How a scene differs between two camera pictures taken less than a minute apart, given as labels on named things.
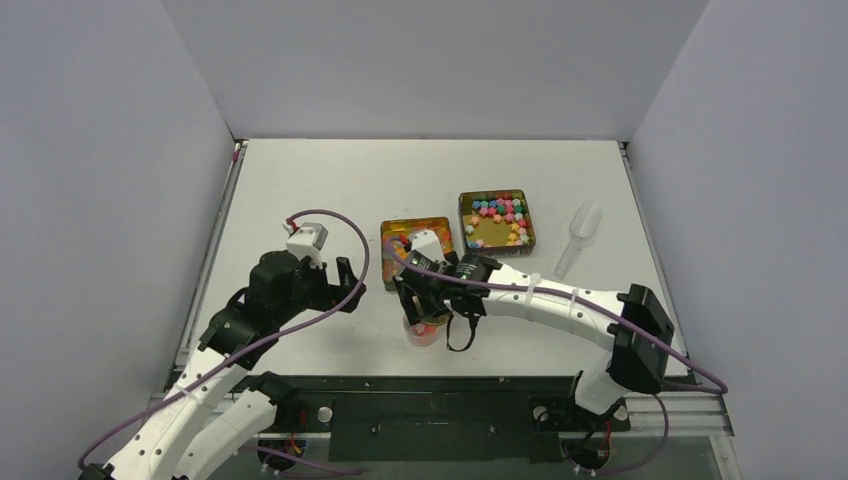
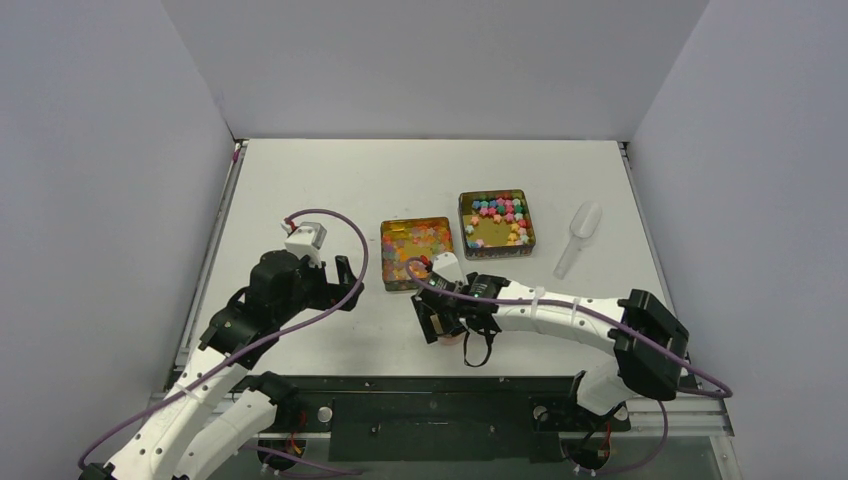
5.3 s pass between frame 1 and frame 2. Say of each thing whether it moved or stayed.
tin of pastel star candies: stayed
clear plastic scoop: stayed
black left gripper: stayed
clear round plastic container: moved
